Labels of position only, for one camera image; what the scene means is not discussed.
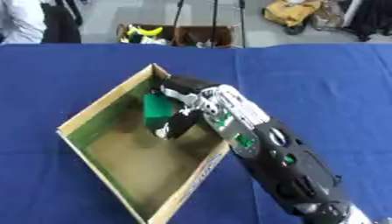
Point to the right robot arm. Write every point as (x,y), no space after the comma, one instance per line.
(286,157)

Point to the brown cardboard box with toys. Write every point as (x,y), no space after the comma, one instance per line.
(204,36)

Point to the green rectangular block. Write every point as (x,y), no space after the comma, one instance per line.
(156,110)

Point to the yellow bag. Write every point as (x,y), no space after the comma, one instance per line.
(292,12)

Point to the tan cardboard box green inside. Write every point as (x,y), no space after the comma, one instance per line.
(138,151)

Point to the yellow toy banana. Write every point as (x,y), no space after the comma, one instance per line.
(149,31)

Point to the person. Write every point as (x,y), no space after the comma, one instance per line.
(38,20)

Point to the black tripod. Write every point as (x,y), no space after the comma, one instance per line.
(213,22)

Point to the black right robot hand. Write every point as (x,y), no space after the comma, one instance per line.
(184,84)

